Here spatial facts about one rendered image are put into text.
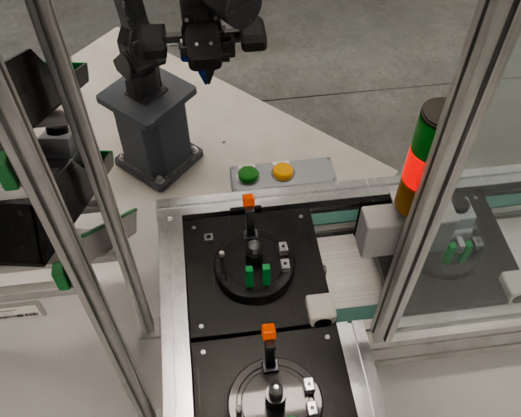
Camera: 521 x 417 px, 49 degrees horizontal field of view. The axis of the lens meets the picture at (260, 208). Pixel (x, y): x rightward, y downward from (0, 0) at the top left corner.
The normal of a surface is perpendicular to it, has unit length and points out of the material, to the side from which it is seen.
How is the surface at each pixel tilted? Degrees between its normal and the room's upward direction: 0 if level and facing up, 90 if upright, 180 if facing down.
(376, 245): 90
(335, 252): 0
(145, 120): 0
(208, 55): 23
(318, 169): 0
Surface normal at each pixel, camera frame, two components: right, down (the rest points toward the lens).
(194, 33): 0.07, -0.27
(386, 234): 0.13, 0.78
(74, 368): 0.00, -0.62
